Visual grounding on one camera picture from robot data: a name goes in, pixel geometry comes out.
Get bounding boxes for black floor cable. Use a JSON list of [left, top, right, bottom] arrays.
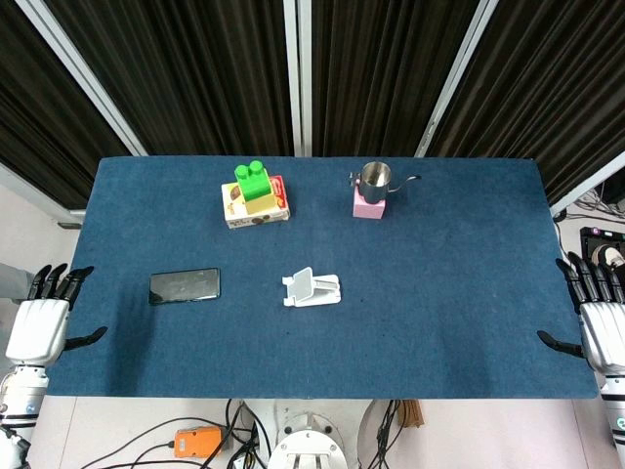
[[80, 441, 178, 469]]

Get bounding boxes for red and white snack box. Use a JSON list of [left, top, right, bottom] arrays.
[[221, 175, 292, 230]]

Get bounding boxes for white slanted frame post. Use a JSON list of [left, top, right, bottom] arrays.
[[414, 0, 502, 158], [14, 0, 148, 157]]

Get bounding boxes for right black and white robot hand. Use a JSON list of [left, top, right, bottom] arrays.
[[536, 251, 625, 377]]

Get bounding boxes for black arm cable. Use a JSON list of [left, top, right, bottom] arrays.
[[0, 425, 29, 469]]

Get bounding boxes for black cable bundle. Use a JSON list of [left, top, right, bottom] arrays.
[[370, 399, 409, 469]]

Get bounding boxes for black box device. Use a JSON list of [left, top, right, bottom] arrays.
[[579, 226, 625, 268]]

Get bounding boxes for black pleated curtain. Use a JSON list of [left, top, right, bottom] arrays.
[[0, 0, 625, 211]]

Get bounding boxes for orange handheld device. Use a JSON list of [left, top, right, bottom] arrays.
[[174, 426, 222, 459]]

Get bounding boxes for white robot torso base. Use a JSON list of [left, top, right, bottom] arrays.
[[267, 399, 362, 469]]

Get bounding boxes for brown wooden piece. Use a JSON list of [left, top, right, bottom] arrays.
[[397, 399, 425, 430]]

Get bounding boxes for blue felt table cloth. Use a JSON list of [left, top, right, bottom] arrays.
[[44, 155, 600, 401]]

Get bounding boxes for yellow toy block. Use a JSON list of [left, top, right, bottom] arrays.
[[243, 192, 277, 216]]

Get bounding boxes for pink cube block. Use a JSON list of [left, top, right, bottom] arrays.
[[353, 188, 387, 220]]

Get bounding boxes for steel gooseneck pitcher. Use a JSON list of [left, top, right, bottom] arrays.
[[348, 161, 422, 202]]

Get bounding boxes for white phone stand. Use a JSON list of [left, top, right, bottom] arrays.
[[281, 267, 342, 308]]

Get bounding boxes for black smartphone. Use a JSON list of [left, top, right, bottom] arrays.
[[148, 267, 222, 307]]

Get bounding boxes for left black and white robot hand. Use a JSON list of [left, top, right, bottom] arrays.
[[5, 264, 108, 366]]

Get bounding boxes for green toy block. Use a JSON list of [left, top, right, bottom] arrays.
[[233, 159, 272, 202]]

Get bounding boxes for grey floor cables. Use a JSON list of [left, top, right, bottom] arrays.
[[554, 185, 625, 224]]

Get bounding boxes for white upright frame post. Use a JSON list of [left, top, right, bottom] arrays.
[[282, 0, 313, 157]]

